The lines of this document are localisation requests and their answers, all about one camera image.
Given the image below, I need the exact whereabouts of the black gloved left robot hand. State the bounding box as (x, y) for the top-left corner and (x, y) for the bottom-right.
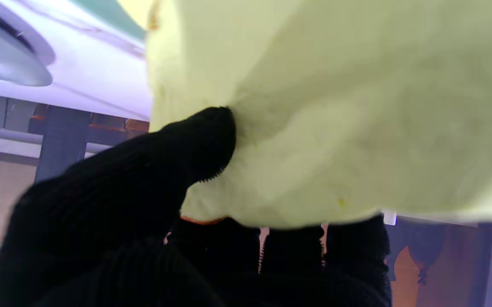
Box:
(0, 107), (393, 307)

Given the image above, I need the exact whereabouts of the yellow toy bread slice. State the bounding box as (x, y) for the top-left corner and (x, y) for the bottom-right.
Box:
(118, 0), (492, 227)

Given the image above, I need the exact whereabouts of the grey round plate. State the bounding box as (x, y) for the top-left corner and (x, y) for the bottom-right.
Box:
(0, 0), (55, 88)

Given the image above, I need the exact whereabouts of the light green round plate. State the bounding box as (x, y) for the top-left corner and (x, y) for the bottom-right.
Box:
(71, 0), (146, 41)

